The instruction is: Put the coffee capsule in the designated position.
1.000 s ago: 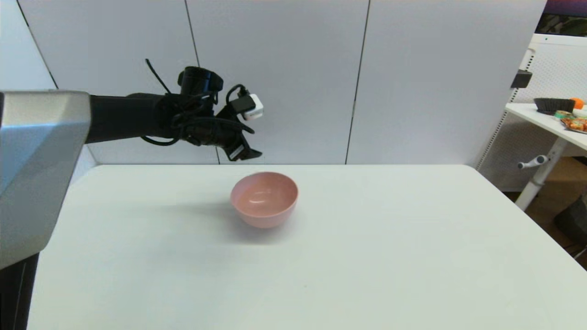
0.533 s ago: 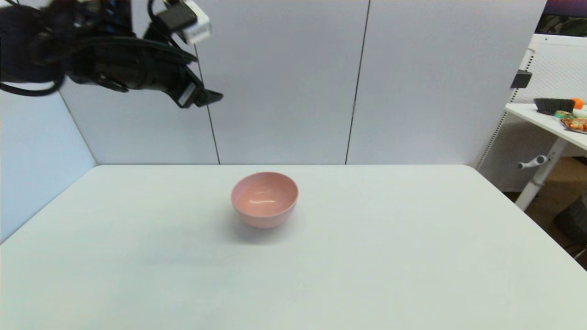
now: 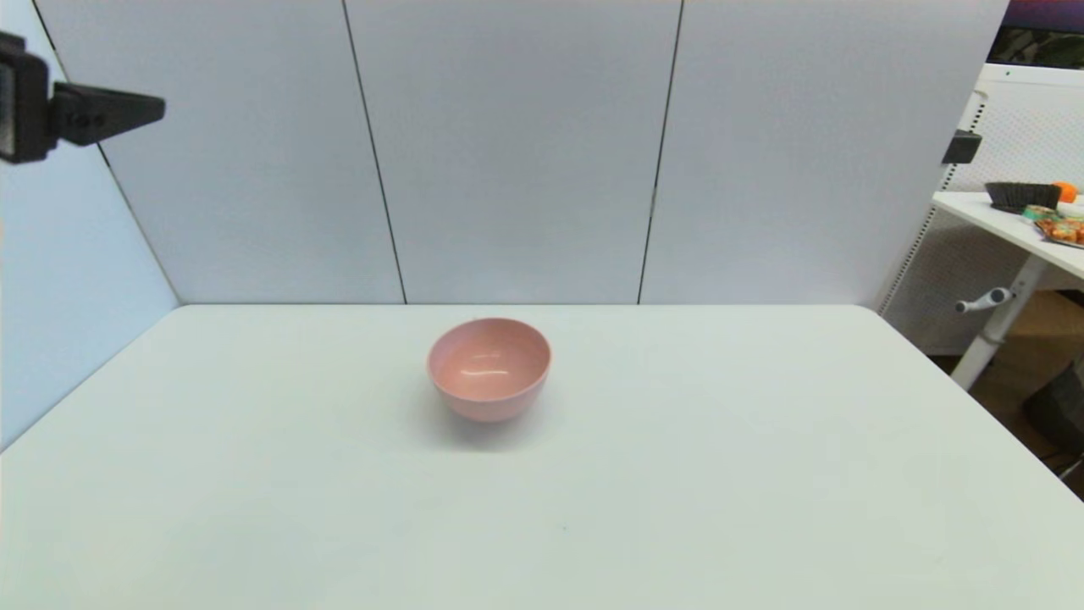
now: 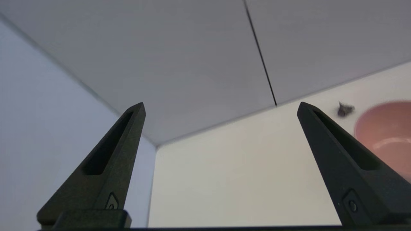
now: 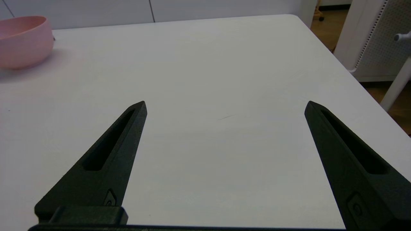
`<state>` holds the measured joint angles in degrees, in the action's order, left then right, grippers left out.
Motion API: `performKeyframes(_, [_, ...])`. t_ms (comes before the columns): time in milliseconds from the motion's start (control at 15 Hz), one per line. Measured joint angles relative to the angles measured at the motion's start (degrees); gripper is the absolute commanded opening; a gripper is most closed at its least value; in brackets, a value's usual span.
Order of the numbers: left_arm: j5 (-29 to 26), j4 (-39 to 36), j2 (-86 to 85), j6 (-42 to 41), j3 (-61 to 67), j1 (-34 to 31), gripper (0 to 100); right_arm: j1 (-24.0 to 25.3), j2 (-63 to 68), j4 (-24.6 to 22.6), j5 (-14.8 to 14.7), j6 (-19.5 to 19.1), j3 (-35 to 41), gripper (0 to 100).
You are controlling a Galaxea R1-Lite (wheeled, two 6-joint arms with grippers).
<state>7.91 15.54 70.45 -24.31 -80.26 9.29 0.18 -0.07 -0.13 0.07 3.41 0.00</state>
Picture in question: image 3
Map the brown cardboard box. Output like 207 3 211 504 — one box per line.
982 291 1084 386

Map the pink plastic bowl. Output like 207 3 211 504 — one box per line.
426 318 553 424

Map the black woven basket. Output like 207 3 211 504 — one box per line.
984 182 1061 214

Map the small black box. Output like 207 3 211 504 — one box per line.
941 131 982 166

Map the white height-adjustable desk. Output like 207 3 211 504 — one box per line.
932 191 1084 391

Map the white perforated pegboard panel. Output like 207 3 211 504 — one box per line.
877 64 1084 357

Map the orange snack packet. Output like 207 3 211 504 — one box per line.
1034 217 1084 248

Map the white desk crank handle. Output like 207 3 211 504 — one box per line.
955 288 1014 315

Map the black bag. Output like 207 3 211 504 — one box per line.
1021 356 1084 463

